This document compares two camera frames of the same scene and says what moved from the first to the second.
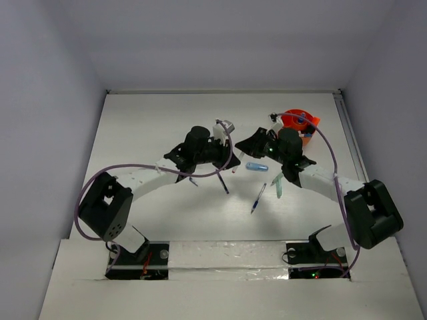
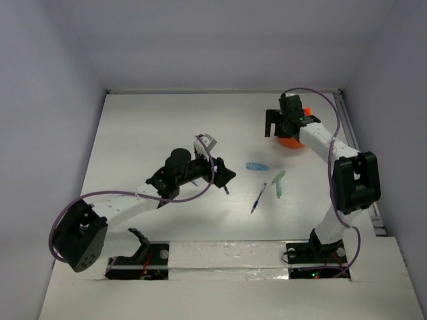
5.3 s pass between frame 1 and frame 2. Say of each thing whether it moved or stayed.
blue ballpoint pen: stayed
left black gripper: moved
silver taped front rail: stayed
